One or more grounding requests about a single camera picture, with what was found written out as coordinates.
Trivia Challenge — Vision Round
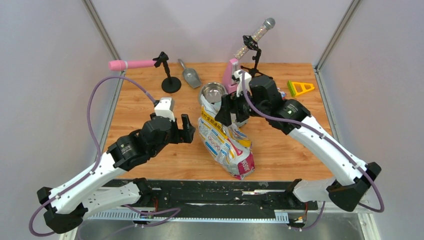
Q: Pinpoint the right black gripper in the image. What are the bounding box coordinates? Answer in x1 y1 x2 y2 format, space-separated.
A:
215 86 268 127

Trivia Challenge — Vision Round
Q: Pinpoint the pet food bag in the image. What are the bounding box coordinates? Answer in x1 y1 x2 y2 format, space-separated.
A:
197 96 255 180

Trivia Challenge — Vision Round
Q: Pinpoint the metal food scoop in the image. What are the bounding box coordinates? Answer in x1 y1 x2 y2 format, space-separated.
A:
178 59 202 89

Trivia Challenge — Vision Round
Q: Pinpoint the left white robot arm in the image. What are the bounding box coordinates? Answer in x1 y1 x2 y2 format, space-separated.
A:
37 113 196 234

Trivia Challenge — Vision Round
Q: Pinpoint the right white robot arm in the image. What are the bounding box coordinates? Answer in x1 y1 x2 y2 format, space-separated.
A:
215 70 385 213

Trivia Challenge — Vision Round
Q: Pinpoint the grey double pet bowl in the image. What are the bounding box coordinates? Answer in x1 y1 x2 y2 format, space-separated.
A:
198 82 228 105

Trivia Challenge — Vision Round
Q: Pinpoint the pink metronome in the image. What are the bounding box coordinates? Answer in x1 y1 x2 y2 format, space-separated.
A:
221 57 241 94

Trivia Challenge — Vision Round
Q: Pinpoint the yellow green triangle toy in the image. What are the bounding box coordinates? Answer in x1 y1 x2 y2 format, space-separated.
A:
287 80 315 97

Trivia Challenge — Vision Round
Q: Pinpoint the black tripod mic stand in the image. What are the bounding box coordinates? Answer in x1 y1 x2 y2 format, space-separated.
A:
240 35 273 79

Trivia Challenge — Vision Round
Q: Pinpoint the pink microphone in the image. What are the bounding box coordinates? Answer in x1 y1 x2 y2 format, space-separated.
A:
108 60 156 72

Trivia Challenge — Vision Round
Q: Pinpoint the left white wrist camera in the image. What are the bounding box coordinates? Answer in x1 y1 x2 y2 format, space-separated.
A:
154 97 176 122

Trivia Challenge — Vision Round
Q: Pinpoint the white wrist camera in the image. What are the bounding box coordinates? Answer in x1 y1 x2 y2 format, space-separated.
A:
232 69 252 97
154 97 176 122

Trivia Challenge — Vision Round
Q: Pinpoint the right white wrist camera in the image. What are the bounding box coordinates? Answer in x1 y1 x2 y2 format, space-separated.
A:
232 69 252 97

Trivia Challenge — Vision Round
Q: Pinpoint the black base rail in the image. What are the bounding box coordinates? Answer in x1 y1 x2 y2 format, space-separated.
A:
91 179 322 224

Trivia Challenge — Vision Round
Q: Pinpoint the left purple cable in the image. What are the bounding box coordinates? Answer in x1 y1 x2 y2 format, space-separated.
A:
28 76 157 238

